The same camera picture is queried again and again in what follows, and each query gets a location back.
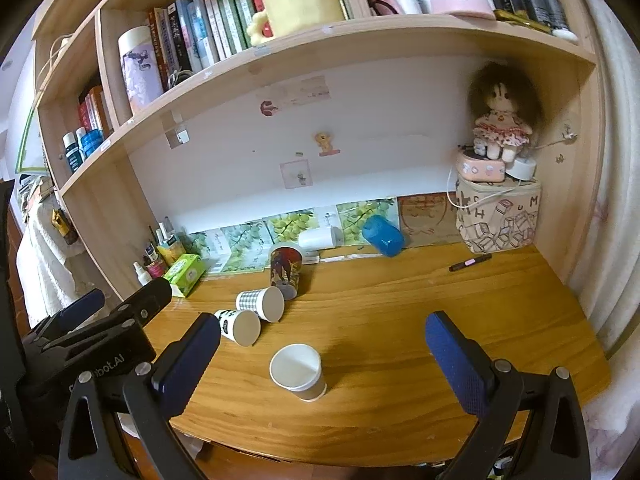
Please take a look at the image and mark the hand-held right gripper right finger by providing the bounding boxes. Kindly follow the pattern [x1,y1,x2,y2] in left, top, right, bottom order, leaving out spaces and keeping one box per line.
[425,311,592,480]

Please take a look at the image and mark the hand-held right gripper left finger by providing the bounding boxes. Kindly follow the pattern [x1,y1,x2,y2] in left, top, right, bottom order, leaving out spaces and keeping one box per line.
[57,312,222,480]

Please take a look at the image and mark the pink speaker box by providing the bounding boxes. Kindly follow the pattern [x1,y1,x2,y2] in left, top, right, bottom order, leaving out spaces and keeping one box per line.
[455,150,507,183]

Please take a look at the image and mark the plain white paper cup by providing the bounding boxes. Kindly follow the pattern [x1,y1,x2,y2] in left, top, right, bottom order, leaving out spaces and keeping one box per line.
[269,343,327,403]

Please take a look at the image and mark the light blue bottle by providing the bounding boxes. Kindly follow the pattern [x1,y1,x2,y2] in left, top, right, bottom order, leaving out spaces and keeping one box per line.
[76,127,105,160]

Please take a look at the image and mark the brown cartoon card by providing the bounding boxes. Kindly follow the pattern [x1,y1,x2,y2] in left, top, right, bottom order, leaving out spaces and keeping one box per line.
[397,193,460,248]

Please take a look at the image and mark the black marker pen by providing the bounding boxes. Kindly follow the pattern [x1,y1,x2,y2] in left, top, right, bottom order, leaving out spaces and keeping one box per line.
[448,253,493,272]

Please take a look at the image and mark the plush doll with brown hair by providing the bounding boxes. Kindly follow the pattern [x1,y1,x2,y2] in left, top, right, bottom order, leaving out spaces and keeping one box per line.
[467,61,544,163]

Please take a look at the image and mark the wooden bookshelf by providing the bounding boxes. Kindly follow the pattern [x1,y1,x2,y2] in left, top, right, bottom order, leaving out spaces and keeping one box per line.
[31,0,607,311]

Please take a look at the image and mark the grape print box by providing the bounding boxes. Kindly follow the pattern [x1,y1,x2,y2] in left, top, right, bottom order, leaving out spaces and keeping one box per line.
[186,229,232,275]
[220,220,273,273]
[263,208,318,246]
[336,198,401,246]

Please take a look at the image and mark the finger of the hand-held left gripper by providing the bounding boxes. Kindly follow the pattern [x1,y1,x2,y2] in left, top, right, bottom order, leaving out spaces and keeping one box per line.
[100,277,174,332]
[26,288,107,347]

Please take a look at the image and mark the dark blue bottle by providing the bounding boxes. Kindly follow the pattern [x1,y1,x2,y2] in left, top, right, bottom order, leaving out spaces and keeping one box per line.
[62,132,84,171]

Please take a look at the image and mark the red books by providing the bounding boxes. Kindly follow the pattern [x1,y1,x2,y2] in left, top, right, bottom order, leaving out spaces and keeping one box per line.
[76,85,115,137]

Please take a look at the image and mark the yellow figure wall hook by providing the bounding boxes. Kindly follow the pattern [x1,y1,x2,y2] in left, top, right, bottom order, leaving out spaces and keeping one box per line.
[314,132,342,157]

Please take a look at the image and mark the white cup with black pattern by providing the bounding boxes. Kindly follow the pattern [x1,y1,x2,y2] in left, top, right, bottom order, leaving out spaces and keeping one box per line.
[213,308,262,348]

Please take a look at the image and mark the green tissue box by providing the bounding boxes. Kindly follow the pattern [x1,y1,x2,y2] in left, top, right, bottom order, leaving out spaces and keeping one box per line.
[163,253,207,298]

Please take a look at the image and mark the clear wall hook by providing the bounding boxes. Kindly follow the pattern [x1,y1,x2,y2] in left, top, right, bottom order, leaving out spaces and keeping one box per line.
[280,159,312,190]

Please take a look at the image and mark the white fuzzy cloth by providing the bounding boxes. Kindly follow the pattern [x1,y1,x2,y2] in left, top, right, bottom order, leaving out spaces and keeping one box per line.
[15,202,88,328]

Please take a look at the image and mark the blue plastic cup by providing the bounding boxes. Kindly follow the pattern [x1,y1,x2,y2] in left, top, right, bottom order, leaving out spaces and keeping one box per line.
[362,214,405,258]

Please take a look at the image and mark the white cable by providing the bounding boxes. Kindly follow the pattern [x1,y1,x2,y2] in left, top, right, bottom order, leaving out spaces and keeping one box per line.
[446,164,521,209]

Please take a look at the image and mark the white tumbler with purple print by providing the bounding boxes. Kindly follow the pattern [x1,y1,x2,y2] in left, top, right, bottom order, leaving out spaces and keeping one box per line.
[117,27,165,116]

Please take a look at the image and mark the pink pen holder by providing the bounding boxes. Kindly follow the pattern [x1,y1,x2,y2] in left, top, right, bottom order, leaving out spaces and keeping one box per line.
[144,255,170,280]

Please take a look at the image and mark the white plastic cup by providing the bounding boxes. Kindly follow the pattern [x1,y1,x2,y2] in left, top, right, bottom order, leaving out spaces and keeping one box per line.
[298,226,344,251]

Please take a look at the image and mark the grey checkered paper cup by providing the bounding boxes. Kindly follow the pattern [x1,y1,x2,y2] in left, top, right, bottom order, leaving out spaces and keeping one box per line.
[235,286,286,323]

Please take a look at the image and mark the printed fabric storage bag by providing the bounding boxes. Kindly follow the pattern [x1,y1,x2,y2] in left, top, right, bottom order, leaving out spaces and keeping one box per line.
[455,178,544,255]

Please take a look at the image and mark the colourful printed paper cup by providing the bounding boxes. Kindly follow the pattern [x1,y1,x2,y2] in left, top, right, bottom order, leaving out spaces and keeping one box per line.
[269,243,304,302]

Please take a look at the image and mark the yellow flower handle mug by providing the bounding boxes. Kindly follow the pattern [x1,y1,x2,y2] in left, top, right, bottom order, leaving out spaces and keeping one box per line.
[248,0,348,47]

